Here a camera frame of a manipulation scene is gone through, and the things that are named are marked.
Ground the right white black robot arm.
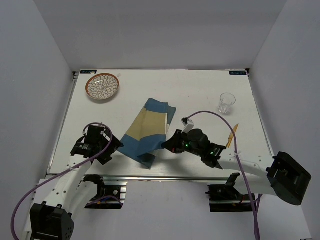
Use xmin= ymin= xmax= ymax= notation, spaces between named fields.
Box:
xmin=161 ymin=129 xmax=312 ymax=206

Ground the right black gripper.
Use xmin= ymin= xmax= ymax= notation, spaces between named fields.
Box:
xmin=162 ymin=129 xmax=203 ymax=157

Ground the clear drinking glass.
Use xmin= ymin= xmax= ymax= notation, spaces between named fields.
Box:
xmin=217 ymin=92 xmax=236 ymax=114

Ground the blue beige white cloth napkin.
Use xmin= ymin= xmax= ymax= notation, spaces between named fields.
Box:
xmin=118 ymin=98 xmax=177 ymax=169

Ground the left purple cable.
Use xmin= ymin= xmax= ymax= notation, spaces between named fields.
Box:
xmin=9 ymin=122 xmax=113 ymax=240

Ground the right blue table sticker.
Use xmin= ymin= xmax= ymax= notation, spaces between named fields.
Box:
xmin=229 ymin=71 xmax=247 ymax=76

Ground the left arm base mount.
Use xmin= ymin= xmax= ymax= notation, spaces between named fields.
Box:
xmin=83 ymin=175 xmax=127 ymax=210

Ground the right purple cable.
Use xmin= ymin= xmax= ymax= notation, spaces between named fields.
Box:
xmin=187 ymin=111 xmax=263 ymax=240

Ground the left blue table sticker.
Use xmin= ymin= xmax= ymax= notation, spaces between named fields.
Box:
xmin=79 ymin=69 xmax=97 ymax=74

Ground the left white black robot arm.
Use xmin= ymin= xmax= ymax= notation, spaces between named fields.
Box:
xmin=29 ymin=122 xmax=123 ymax=240

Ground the gold knife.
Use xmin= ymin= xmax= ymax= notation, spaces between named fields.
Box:
xmin=226 ymin=124 xmax=239 ymax=148

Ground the blue table sticker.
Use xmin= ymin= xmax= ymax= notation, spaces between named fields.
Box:
xmin=229 ymin=71 xmax=247 ymax=76
xmin=79 ymin=69 xmax=97 ymax=74

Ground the purple cable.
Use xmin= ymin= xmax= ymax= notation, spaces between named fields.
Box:
xmin=187 ymin=111 xmax=263 ymax=240
xmin=9 ymin=122 xmax=113 ymax=240

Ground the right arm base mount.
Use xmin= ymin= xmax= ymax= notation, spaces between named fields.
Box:
xmin=205 ymin=184 xmax=253 ymax=213

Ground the floral ceramic plate orange rim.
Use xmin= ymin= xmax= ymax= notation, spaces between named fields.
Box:
xmin=85 ymin=73 xmax=120 ymax=104

